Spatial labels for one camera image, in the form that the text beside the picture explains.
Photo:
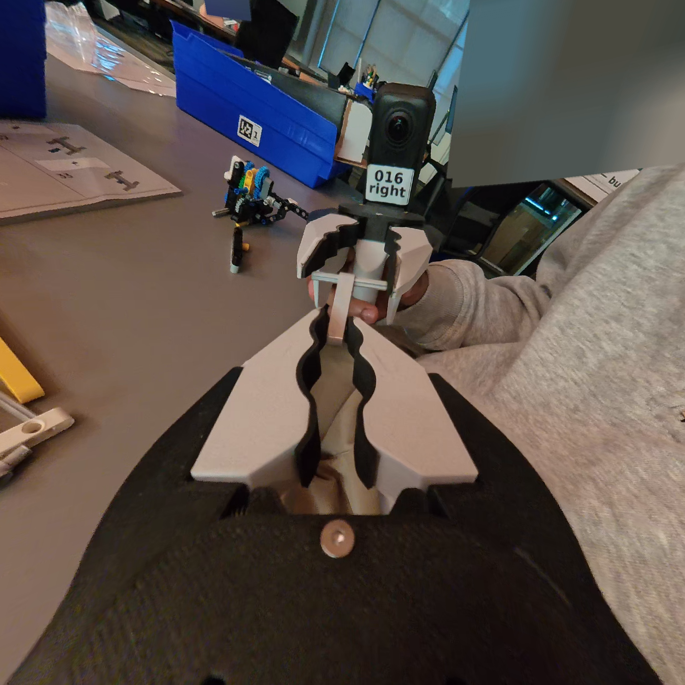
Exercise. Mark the multicoloured lego assembly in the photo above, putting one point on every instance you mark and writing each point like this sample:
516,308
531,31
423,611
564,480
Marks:
246,195

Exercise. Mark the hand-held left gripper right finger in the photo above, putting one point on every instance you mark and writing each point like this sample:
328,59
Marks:
417,423

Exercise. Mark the person's right hand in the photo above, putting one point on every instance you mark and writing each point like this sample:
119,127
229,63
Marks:
369,313

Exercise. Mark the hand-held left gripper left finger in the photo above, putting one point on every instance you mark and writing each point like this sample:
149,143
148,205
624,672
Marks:
251,417

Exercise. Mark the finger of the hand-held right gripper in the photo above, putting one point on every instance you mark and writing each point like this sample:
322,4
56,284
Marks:
415,254
318,238

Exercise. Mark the yellow lego beam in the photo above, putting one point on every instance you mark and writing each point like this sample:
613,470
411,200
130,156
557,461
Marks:
16,377

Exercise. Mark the grey lego axle connector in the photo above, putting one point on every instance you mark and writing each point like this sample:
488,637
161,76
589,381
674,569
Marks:
10,461

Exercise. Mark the person's beige trousers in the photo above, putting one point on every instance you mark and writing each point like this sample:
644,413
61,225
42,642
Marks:
334,428

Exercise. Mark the clear plastic bag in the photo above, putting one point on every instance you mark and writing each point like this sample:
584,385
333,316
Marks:
91,48

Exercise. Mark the light grey lego piece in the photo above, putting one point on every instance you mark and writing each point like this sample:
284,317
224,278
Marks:
340,315

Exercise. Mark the person's grey sweatshirt torso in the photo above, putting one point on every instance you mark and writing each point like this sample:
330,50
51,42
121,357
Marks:
588,428

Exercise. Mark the lego instruction booklet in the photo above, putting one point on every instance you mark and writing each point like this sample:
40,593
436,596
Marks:
107,160

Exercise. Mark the light grey lego beam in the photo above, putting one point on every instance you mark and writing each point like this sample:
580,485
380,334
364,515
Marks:
40,425

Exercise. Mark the blue storage bin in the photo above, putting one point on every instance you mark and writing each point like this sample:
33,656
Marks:
21,59
278,128

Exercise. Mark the person's right forearm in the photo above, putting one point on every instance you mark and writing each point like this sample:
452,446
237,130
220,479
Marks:
471,305

